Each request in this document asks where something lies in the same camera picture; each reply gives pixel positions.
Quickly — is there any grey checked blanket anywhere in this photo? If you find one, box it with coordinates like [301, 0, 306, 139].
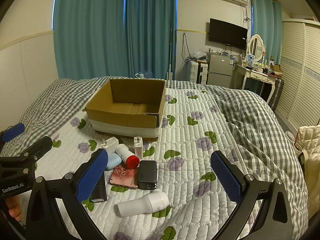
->
[0, 76, 309, 240]

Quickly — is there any light blue earbud case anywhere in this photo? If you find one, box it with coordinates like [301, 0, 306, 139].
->
[105, 153, 122, 171]

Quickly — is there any white pole by curtain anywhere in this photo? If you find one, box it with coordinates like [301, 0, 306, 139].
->
[166, 28, 172, 81]

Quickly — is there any cream padded jacket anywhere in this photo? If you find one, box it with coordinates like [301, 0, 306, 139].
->
[295, 125, 320, 219]

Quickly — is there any black wall television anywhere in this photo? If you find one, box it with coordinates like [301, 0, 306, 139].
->
[208, 18, 248, 50]

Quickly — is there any pink box of clips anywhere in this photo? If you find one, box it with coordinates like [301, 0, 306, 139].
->
[110, 165, 139, 189]

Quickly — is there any white louvred wardrobe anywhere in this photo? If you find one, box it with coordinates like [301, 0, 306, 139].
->
[276, 19, 320, 129]

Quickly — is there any clear water jug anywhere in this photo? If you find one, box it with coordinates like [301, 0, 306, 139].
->
[135, 71, 153, 79]

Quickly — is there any black power bank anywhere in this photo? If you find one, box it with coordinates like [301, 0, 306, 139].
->
[138, 160, 157, 190]

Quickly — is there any grey small refrigerator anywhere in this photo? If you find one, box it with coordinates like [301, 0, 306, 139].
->
[207, 54, 234, 88]

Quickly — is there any checked stool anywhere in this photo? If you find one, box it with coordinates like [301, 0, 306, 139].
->
[268, 78, 285, 112]

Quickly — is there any white flashlight-shaped device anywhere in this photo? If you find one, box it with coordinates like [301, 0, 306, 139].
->
[117, 191, 169, 217]

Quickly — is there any white wall charger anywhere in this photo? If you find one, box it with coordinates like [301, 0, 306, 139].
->
[101, 137, 119, 154]

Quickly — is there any white bottle red cap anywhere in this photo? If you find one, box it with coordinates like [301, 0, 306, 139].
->
[115, 144, 140, 169]

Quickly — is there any oval vanity mirror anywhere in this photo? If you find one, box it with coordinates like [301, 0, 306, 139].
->
[247, 34, 266, 62]

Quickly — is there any long black rectangular box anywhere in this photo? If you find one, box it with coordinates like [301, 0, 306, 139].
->
[90, 173, 107, 203]

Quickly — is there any teal window curtain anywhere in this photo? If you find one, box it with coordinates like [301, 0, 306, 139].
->
[52, 0, 177, 80]

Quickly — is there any white suitcase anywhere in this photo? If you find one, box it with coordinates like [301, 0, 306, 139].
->
[187, 61, 208, 85]

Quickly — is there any brown cardboard box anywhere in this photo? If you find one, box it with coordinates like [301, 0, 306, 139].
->
[85, 79, 166, 140]

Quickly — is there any teal right curtain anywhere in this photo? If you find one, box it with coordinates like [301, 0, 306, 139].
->
[251, 0, 283, 64]

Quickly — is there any person's hand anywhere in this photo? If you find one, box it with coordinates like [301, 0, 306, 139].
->
[5, 196, 23, 222]

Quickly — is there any white dressing table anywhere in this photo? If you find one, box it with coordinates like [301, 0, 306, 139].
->
[231, 64, 276, 103]

